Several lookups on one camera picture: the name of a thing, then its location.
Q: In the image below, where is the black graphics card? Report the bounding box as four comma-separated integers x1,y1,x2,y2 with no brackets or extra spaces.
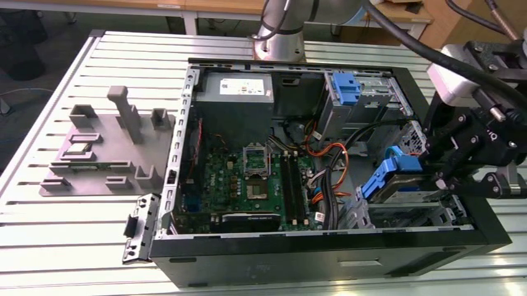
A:
209,211,283,234

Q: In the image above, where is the wooden desk white frame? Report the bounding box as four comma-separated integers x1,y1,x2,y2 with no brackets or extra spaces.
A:
24,0,435,47

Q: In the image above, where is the grey parts rack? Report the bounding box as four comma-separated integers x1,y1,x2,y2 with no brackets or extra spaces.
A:
39,85,177,197

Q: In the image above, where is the black open PC case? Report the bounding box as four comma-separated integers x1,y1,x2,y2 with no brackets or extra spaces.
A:
148,57,514,289

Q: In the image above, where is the black cable bundle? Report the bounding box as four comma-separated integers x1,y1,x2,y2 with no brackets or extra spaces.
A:
320,166,346,231

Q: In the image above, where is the hard disk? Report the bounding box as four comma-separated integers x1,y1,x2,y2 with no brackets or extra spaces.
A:
360,155,448,204

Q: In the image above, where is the metal disk bay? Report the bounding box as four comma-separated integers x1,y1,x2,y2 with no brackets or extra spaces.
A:
350,184,468,231

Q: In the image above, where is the orange wire bundle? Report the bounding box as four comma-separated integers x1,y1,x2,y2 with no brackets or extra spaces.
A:
307,142,351,192

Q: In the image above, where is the black speckled mount plate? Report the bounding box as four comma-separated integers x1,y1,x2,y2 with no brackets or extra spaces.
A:
440,39,527,73

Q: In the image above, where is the thick black hose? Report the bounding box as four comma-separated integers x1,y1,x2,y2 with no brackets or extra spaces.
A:
362,0,518,117

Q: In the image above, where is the grey card retainer bracket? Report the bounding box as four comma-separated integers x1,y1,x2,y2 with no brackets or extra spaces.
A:
121,192,163,266

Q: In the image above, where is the wooden cabinet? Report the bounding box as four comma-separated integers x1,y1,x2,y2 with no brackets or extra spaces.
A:
419,0,527,89

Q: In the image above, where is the CPU socket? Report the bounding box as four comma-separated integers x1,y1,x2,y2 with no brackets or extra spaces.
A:
245,177,271,200

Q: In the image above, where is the metal socket cover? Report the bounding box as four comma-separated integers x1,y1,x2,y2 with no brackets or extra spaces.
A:
241,142,272,179

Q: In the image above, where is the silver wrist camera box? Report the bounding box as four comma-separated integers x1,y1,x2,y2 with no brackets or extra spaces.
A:
426,61,486,107

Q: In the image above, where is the black RAM slot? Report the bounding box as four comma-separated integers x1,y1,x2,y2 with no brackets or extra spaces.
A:
280,150,300,226
292,150,312,226

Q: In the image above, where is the orange flat data wire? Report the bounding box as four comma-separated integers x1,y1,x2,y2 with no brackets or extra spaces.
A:
311,190,351,205

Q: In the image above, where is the white floor cable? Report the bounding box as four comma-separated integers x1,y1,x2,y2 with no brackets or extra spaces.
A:
0,88,55,99

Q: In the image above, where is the black curved cable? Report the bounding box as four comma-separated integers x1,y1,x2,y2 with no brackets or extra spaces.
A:
343,120,408,152

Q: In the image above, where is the grey power supply unit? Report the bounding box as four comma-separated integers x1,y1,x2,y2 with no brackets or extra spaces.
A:
192,72,275,146

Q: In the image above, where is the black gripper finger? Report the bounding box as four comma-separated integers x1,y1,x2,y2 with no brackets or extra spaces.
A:
431,165,519,198
419,112,480,166

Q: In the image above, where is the green motherboard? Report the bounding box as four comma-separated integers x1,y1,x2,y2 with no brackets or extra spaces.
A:
176,144,326,235

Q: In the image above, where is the grey optical drive bay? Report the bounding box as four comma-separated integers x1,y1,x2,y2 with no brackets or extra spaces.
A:
319,71,414,144

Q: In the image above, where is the blue plastic drive latch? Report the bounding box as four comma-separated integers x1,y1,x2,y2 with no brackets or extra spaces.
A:
332,73,362,105

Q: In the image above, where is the green RAM stick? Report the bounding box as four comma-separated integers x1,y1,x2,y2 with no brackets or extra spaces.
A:
69,163,112,171

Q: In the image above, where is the thin red wire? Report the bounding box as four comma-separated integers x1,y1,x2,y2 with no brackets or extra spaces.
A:
185,118,203,183

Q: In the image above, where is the braided metal cable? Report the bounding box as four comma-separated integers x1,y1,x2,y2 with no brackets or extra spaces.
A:
484,0,522,41

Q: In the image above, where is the black chair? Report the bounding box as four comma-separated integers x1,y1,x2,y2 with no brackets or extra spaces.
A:
0,7,48,81

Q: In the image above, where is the thin black cable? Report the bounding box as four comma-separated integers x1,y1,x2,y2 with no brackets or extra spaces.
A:
444,0,511,36

